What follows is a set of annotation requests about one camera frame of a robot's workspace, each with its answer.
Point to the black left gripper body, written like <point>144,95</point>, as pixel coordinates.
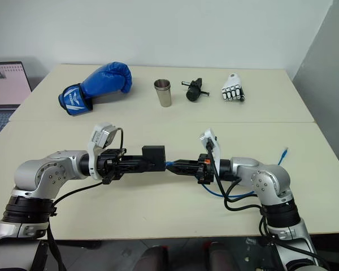
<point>108,163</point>

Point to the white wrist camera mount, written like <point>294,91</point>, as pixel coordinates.
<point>100,135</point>
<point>212,138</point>

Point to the dark rounded shape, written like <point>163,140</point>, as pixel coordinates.
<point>220,258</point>

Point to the blue boxing glove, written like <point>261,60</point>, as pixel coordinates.
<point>101,84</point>

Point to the grey laptop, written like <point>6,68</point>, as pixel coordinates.
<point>5,84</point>

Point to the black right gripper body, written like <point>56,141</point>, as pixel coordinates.
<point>204,169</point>

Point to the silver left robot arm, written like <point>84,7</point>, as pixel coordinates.
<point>39,175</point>

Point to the black cylindrical motor part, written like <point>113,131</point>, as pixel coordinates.
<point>193,90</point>

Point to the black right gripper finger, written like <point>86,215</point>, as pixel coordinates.
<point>183,171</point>
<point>187,162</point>

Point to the small black box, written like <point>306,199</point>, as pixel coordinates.
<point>154,158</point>

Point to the stacked stainless steel cups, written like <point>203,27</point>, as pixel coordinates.
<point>164,94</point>

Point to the white robotic hand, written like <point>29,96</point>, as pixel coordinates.
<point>233,89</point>

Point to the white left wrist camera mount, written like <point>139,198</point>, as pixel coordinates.
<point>100,135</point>

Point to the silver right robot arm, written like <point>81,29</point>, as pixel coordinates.
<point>268,180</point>

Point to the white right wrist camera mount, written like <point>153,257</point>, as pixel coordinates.
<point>212,138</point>

